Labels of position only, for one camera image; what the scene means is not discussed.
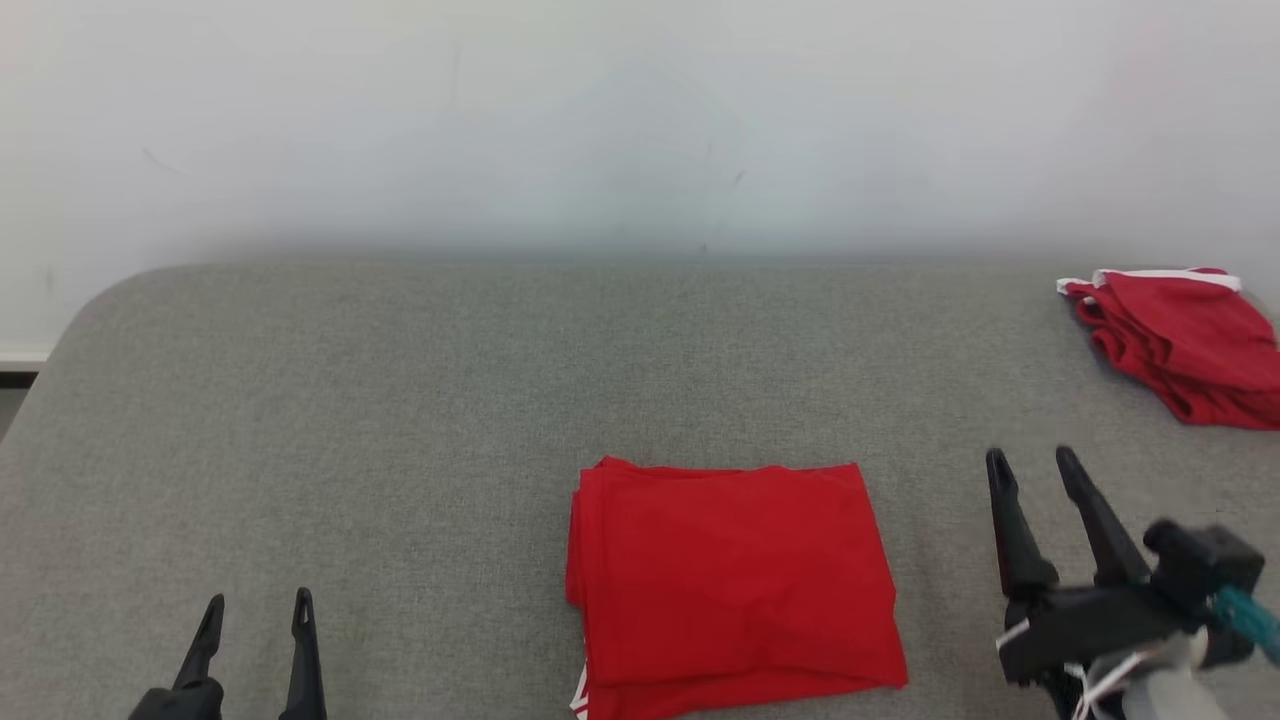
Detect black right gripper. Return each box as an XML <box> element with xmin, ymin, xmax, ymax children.
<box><xmin>985</xmin><ymin>445</ymin><xmax>1201</xmax><ymax>691</ymax></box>

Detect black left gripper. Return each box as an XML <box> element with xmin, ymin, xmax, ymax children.
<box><xmin>125</xmin><ymin>587</ymin><xmax>329</xmax><ymax>720</ymax></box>

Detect red white shorts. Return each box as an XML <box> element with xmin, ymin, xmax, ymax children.
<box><xmin>1056</xmin><ymin>267</ymin><xmax>1280</xmax><ymax>431</ymax></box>

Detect red jersey black lettering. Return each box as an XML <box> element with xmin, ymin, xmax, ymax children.
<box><xmin>565</xmin><ymin>456</ymin><xmax>909</xmax><ymax>720</ymax></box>

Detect white black baseboard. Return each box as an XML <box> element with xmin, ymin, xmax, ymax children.
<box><xmin>0</xmin><ymin>345</ymin><xmax>51</xmax><ymax>389</ymax></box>

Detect thin white red wires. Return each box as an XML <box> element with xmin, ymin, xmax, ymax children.
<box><xmin>1065</xmin><ymin>650</ymin><xmax>1161</xmax><ymax>720</ymax></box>

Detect teal right cable connector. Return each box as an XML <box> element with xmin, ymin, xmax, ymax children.
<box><xmin>1210</xmin><ymin>585</ymin><xmax>1280</xmax><ymax>666</ymax></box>

